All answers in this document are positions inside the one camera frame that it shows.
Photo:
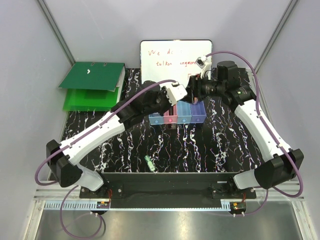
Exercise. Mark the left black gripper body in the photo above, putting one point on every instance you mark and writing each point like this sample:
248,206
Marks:
162,105

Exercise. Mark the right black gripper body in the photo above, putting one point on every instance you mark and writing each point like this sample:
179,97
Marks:
205,87

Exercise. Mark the light blue bin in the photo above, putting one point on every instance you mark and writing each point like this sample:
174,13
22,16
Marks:
184,113
156,119

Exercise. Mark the pink bin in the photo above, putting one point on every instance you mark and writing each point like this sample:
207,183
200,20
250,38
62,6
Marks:
171,116

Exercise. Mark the white dry-erase board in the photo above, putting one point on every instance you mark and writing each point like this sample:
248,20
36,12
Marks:
172,59

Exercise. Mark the green white correction tape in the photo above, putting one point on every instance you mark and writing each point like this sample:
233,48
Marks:
150,164

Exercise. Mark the purple bin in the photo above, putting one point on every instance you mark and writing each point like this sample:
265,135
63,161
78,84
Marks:
198,113

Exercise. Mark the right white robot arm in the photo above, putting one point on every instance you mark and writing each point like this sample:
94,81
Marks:
280,160

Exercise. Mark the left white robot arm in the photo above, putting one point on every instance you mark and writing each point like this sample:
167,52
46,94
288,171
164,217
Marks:
63,158

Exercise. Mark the light green folder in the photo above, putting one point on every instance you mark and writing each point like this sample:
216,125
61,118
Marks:
91,100

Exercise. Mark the left circuit board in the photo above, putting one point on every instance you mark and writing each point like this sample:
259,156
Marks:
103,204

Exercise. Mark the circuit board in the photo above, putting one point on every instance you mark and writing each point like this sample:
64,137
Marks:
103,204
239,205

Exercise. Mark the right circuit board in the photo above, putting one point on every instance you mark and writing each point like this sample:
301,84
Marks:
239,205

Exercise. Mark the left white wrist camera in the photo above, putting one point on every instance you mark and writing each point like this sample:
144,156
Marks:
174,92

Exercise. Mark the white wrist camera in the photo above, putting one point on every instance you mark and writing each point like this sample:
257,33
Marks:
174,92
205,64

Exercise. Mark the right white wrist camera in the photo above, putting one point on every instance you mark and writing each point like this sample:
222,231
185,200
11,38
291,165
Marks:
205,64

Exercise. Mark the green ring binder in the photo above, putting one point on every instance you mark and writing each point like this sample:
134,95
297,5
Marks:
95,76

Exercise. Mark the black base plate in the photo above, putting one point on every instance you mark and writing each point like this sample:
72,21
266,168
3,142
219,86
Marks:
169,191

